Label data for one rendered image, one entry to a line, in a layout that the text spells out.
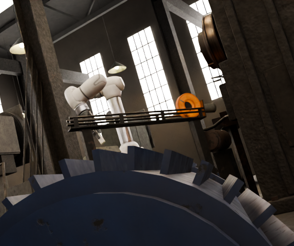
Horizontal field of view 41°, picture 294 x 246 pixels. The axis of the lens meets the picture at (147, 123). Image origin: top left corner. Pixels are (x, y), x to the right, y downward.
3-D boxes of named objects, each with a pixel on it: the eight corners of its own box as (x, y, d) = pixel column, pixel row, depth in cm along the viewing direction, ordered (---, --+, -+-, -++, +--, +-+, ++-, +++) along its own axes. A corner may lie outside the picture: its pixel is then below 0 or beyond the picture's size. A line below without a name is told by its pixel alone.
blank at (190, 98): (197, 122, 228) (194, 123, 231) (204, 100, 234) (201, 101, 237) (174, 110, 224) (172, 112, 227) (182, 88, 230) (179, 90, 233)
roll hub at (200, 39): (202, 21, 273) (204, 49, 256) (220, 47, 291) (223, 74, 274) (195, 25, 276) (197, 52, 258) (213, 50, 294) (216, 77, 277)
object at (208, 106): (217, 111, 234) (215, 101, 235) (204, 112, 230) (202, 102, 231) (212, 113, 239) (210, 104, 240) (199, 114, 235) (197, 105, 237)
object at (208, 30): (208, -4, 268) (213, 42, 239) (237, 41, 298) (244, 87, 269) (199, 1, 271) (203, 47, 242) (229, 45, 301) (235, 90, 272)
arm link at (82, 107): (89, 103, 257) (93, 110, 255) (80, 112, 260) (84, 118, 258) (80, 102, 249) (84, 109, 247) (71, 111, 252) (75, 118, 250)
